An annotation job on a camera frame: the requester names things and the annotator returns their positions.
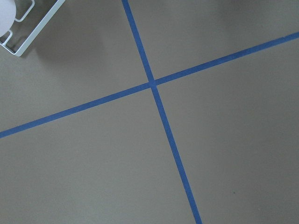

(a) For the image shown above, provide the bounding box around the white plastic cup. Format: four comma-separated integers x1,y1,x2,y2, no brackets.
0,0,16,37

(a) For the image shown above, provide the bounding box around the white wire cup rack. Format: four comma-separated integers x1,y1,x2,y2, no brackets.
0,0,64,57

